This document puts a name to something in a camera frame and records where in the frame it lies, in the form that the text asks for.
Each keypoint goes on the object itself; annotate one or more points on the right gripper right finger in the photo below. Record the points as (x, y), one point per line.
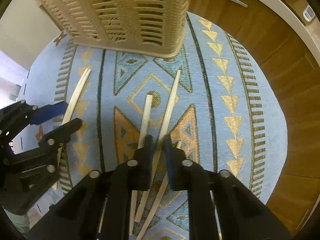
(219, 205)

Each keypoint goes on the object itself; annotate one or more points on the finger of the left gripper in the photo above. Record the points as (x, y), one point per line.
(62, 134)
(47, 112)

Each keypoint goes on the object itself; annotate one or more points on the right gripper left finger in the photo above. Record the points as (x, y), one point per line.
(99, 208)

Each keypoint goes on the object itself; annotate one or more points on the wooden chopstick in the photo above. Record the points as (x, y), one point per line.
(55, 185)
(143, 132)
(161, 202)
(75, 96)
(157, 154)

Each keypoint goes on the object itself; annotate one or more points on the blue patterned table mat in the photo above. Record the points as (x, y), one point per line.
(225, 114)

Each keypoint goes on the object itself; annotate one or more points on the beige plastic utensil basket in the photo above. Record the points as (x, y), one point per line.
(150, 27)

